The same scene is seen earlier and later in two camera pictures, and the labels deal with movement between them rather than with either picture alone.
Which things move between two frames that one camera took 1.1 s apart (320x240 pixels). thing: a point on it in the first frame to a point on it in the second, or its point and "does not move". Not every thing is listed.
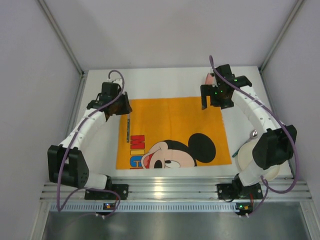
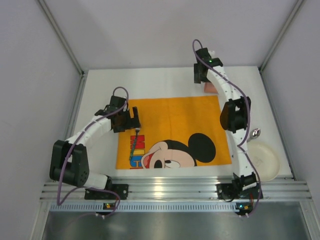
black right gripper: x=208 y=92 to x=198 y=74
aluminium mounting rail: x=290 y=189 does not move
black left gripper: x=123 y=105 to x=131 y=120
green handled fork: x=128 y=127 to x=137 y=130
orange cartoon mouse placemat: x=172 y=132 does not move
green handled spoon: x=253 y=134 does not move
